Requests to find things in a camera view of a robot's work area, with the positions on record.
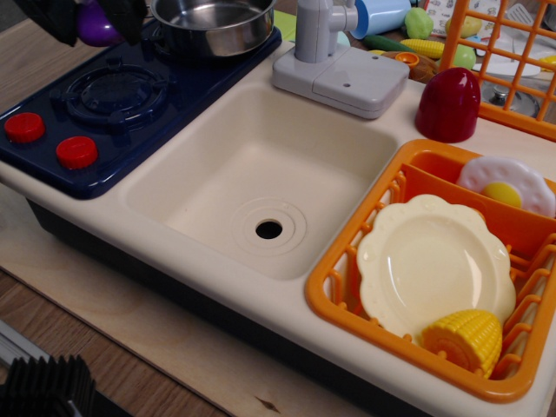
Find steel pot lid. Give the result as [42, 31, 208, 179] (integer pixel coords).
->
[482, 83, 539, 117]

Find light blue toy cup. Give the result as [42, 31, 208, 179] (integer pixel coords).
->
[350, 0, 412, 40]

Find yellow toy corn cob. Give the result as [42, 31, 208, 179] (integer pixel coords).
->
[400, 39, 444, 59]

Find yellow toy corn half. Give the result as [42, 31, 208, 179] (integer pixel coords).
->
[421, 309, 503, 379]

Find green toy apple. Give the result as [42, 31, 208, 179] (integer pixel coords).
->
[449, 44, 476, 70]

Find cream toy sink unit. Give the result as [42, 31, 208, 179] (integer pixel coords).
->
[1, 42, 555, 416]

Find purple toy eggplant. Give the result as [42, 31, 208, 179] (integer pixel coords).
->
[76, 1, 124, 47]

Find green toy cucumber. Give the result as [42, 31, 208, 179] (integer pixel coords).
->
[362, 35, 415, 53]

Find grey toy faucet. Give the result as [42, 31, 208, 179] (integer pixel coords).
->
[272, 1, 409, 119]

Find dark blue toy stove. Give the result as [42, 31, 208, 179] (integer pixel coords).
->
[1, 23, 281, 200]

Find toy fried egg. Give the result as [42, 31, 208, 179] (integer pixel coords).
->
[457, 156, 555, 218]

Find brown toy potato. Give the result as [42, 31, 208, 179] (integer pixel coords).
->
[382, 51, 439, 84]

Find green toy pepper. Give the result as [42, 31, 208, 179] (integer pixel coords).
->
[404, 8, 434, 39]

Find steel pan with wire handle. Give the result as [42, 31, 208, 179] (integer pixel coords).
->
[149, 0, 275, 58]

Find red stove knob left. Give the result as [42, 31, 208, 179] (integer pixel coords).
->
[4, 112, 46, 143]

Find black ribbed robot part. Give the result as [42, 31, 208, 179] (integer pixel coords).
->
[1, 356, 129, 416]

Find orange dish rack basket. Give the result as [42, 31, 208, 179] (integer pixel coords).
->
[305, 140, 555, 403]

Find red stove knob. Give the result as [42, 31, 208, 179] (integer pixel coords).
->
[56, 136, 98, 169]
[4, 112, 46, 143]

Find red stove knob right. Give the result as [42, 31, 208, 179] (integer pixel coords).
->
[56, 136, 98, 169]

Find dark red toy vegetable half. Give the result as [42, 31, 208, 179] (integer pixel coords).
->
[414, 68, 481, 143]

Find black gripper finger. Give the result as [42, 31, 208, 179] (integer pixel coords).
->
[14, 0, 77, 47]
[97, 0, 148, 45]

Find orange plastic grid rack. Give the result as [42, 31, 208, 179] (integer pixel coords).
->
[440, 1, 555, 142]

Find cream scalloped toy plate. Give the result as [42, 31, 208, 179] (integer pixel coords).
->
[357, 195, 516, 339]

